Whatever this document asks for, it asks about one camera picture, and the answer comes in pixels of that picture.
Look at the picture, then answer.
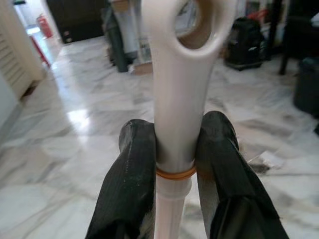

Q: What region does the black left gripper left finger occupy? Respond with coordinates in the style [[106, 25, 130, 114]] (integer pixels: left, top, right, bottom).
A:
[[86, 119, 158, 239]]

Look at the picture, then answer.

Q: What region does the black table leg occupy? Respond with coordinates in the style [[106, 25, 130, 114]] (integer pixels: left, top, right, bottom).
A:
[[279, 0, 296, 75]]

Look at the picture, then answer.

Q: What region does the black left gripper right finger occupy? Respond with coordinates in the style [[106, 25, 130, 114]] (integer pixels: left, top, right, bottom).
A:
[[195, 111, 281, 239]]

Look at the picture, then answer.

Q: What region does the white louvred door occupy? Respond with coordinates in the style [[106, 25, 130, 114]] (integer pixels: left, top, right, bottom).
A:
[[0, 0, 48, 100]]

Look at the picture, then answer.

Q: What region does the black cabinet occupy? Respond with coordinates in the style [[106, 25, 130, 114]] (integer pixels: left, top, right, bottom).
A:
[[46, 0, 105, 45]]

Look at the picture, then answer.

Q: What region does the brown cardboard piece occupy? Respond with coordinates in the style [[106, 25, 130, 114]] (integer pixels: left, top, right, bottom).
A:
[[129, 62, 153, 75]]

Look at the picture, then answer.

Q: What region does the orange rubber band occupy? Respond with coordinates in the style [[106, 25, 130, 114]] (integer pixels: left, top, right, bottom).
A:
[[156, 166, 197, 180]]

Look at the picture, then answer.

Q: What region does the beige plastic broom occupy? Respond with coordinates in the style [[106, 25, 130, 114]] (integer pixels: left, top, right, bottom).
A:
[[142, 0, 234, 239]]

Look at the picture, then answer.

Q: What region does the black backpack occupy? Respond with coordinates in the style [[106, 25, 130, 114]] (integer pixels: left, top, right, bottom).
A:
[[225, 16, 266, 70]]

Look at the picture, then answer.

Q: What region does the red fire extinguisher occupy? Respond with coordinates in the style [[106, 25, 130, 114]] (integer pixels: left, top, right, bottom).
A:
[[36, 13, 53, 39]]

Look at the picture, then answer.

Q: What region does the dark waste bin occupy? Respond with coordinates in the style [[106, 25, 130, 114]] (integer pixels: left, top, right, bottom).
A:
[[293, 57, 319, 116]]

